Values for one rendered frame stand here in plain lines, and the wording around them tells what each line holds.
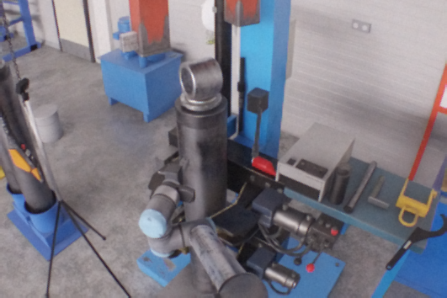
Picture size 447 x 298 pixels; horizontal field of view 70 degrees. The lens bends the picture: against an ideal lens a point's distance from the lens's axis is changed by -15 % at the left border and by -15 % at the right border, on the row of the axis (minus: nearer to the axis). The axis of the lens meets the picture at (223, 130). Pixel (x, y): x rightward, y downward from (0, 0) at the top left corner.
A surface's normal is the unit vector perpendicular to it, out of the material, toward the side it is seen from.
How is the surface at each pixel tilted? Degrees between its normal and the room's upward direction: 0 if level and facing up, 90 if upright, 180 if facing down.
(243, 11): 90
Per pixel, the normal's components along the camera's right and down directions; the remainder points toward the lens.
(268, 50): -0.59, 0.46
